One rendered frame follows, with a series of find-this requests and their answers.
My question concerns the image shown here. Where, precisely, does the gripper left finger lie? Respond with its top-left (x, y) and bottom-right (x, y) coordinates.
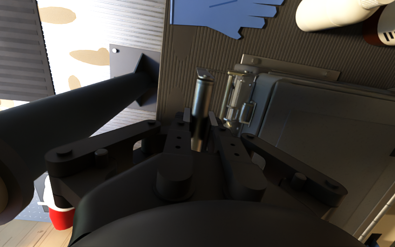
top-left (44, 107), bottom-right (195, 186)

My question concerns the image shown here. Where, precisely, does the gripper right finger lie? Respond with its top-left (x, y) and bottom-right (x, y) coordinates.
top-left (208, 110), bottom-right (349, 208)

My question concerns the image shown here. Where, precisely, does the grey travel case body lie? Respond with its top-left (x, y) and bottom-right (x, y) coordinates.
top-left (233, 63), bottom-right (395, 242)

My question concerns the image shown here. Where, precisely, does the grey travel case lid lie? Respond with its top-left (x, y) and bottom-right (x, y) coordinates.
top-left (258, 78), bottom-right (395, 231)

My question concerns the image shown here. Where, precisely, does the silver metal latch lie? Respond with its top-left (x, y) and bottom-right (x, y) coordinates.
top-left (218, 69), bottom-right (258, 129)

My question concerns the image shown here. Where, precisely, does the grey metal cylinder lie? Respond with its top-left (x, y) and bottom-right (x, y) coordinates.
top-left (190, 67), bottom-right (216, 152)

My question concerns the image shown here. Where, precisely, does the red and white cup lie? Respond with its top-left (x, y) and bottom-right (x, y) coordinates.
top-left (42, 175), bottom-right (76, 232)

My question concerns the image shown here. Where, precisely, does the dark ribbed mat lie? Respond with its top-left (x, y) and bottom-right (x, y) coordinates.
top-left (156, 0), bottom-right (395, 130)

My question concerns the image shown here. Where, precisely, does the blue glove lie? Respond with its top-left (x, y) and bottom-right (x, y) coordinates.
top-left (170, 0), bottom-right (285, 41)

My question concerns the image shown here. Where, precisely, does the white pipe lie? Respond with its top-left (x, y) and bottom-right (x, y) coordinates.
top-left (357, 193), bottom-right (395, 243)

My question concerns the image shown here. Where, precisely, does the white plastic bottle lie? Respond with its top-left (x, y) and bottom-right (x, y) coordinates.
top-left (295, 0), bottom-right (395, 33)

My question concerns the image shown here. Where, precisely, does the brown and white can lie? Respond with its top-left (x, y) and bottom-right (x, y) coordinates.
top-left (362, 5), bottom-right (395, 47)

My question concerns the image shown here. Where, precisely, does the grey metal bracket plate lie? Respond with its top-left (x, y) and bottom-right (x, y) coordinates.
top-left (240, 54), bottom-right (341, 82)

